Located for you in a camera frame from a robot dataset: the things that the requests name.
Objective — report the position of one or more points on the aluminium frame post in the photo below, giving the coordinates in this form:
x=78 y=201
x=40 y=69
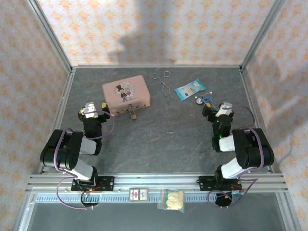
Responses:
x=261 y=33
x=51 y=36

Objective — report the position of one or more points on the blue snack packet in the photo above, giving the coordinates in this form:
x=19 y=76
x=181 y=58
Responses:
x=190 y=89

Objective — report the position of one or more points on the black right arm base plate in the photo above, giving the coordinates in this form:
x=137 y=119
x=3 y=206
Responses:
x=207 y=183

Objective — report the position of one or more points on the aluminium frame rail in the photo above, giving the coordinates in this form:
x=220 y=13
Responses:
x=154 y=181

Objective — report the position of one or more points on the brass padlock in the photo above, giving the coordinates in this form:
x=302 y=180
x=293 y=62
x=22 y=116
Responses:
x=133 y=116

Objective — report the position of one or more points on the clear bag of chips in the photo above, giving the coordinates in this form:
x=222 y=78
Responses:
x=173 y=199

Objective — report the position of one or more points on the small playing card box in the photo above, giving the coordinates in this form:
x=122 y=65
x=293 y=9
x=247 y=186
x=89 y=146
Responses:
x=138 y=194

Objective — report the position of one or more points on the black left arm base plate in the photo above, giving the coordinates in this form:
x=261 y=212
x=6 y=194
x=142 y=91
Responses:
x=106 y=183

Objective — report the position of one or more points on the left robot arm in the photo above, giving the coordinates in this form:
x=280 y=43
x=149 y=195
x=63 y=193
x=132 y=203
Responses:
x=65 y=151

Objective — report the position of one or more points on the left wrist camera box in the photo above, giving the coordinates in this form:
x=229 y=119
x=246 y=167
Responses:
x=90 y=112

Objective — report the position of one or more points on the pink cartoon tin box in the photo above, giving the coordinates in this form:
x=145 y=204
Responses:
x=125 y=92

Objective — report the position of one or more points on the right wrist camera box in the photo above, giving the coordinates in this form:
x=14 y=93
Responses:
x=224 y=109

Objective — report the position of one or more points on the aluminium side rail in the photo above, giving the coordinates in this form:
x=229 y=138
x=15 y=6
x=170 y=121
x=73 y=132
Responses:
x=63 y=103
x=255 y=101

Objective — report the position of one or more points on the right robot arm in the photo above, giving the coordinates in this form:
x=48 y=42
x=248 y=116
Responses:
x=250 y=149

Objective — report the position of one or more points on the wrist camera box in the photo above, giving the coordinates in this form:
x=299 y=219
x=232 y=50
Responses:
x=224 y=109
x=90 y=112

